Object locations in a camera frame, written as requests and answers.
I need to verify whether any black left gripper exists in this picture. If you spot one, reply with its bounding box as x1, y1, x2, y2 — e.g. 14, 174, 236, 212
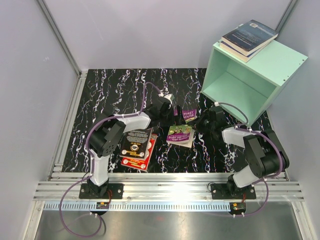
159, 106, 186, 127

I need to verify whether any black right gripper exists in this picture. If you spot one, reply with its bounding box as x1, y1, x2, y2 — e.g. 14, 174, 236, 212
187, 111, 215, 135

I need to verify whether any purple Treehouse book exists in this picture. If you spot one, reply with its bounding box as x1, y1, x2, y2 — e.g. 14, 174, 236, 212
166, 109, 197, 148

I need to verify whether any black paperback book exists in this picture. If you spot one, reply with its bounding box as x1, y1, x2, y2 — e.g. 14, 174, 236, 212
120, 128, 153, 160

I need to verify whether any blue orange paperback book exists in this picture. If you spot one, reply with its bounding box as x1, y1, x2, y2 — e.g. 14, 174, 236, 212
219, 41, 263, 63

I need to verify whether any dark blue hardcover book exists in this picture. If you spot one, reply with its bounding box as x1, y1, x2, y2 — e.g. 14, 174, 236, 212
220, 19, 279, 56

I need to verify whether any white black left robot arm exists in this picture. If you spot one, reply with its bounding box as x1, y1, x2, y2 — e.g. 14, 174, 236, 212
85, 94, 174, 199

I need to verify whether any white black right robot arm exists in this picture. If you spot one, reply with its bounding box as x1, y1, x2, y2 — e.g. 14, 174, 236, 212
188, 106, 290, 200

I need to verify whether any red book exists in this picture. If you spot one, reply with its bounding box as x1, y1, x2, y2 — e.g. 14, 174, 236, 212
121, 133, 157, 172

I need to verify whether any mint green open cabinet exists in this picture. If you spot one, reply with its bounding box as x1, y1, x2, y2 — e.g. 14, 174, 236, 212
201, 40, 308, 126

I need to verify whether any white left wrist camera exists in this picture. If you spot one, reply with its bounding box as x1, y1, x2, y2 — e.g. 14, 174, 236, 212
158, 93, 175, 104

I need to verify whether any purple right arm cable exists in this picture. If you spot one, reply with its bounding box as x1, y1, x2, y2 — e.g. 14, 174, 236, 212
214, 100, 286, 218

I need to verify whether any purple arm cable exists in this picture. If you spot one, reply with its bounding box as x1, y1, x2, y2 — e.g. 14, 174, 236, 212
57, 81, 166, 237
214, 100, 286, 218

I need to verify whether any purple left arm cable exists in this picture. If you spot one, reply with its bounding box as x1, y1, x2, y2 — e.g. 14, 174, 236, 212
57, 81, 166, 237

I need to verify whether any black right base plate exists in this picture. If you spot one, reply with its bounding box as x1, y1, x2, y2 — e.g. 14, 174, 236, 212
209, 183, 257, 200

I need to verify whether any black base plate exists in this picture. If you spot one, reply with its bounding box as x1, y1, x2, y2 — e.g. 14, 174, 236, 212
209, 183, 257, 200
78, 183, 124, 200

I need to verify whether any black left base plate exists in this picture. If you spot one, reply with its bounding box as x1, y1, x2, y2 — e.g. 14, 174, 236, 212
78, 183, 124, 200

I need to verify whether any aluminium rail frame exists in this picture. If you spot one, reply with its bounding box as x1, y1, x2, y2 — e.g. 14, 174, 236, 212
33, 172, 304, 202

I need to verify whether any slotted cable duct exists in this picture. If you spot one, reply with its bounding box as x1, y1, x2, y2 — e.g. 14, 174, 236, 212
44, 201, 246, 212

